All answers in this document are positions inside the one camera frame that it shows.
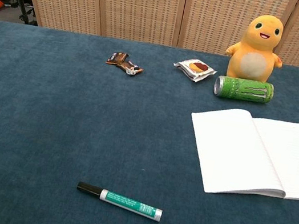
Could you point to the yellow plush toy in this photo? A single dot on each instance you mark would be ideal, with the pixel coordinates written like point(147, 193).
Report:
point(250, 63)

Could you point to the blue table mat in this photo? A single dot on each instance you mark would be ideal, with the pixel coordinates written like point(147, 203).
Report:
point(50, 115)

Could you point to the white snack packet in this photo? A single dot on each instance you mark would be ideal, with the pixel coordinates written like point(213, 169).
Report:
point(196, 68)

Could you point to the brown chocolate bar wrapper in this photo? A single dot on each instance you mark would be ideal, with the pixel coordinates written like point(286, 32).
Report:
point(131, 68)
point(117, 57)

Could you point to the green energy drink can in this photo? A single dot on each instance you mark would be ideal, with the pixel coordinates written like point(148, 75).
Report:
point(243, 89)

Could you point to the wooden woven folding screen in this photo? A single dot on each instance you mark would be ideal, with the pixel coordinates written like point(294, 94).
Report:
point(142, 6)

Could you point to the yellow white notepad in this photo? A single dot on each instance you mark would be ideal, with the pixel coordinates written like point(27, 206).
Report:
point(232, 150)

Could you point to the green marker black cap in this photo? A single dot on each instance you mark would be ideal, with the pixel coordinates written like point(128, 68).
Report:
point(127, 202)

